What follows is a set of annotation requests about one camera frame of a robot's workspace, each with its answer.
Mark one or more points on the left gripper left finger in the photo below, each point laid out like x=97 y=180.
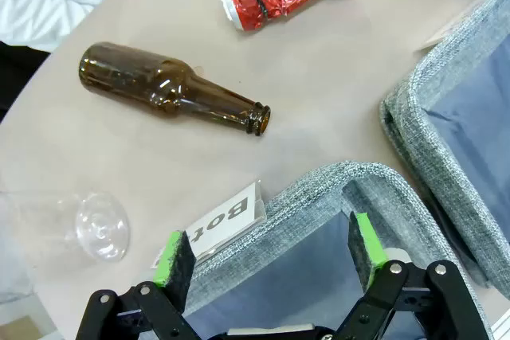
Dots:
x=179 y=264

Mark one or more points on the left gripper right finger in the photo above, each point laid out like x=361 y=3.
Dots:
x=364 y=252

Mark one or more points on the clear plastic cup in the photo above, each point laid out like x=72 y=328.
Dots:
x=101 y=228

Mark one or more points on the grey fabric basket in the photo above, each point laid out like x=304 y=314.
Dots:
x=422 y=137
x=318 y=184

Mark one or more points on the white Bottle label sign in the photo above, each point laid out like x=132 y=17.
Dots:
x=227 y=220

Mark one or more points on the brown glass bottle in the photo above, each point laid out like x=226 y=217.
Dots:
x=131 y=73

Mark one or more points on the person in white shirt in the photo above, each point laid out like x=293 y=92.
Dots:
x=48 y=1

